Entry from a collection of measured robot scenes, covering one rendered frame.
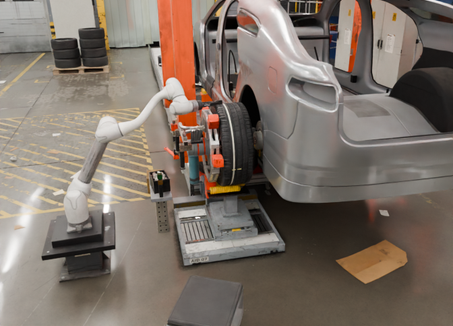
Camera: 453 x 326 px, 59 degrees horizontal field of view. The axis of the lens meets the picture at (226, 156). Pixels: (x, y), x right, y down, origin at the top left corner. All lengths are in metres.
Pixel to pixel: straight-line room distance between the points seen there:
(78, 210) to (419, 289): 2.53
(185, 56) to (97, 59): 8.00
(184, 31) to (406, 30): 4.81
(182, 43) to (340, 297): 2.30
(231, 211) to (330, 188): 1.20
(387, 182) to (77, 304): 2.22
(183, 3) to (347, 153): 1.84
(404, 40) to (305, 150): 5.38
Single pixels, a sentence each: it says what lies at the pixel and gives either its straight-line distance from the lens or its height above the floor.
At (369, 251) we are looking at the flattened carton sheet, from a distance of 3.58.
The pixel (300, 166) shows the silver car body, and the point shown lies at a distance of 2.42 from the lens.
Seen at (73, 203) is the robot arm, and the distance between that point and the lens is 3.14.
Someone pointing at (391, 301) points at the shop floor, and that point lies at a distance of 3.17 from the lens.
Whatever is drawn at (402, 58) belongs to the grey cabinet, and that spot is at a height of 0.88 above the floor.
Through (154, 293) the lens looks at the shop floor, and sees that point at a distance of 3.10.
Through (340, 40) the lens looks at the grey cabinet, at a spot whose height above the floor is 0.96.
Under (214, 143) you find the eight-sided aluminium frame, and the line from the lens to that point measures 2.94.
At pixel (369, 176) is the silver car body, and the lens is 2.53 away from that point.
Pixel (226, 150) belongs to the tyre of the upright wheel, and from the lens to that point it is 2.93.
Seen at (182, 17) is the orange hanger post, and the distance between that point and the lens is 3.46.
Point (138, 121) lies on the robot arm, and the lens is 2.96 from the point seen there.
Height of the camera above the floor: 2.01
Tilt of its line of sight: 23 degrees down
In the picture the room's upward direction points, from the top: 1 degrees counter-clockwise
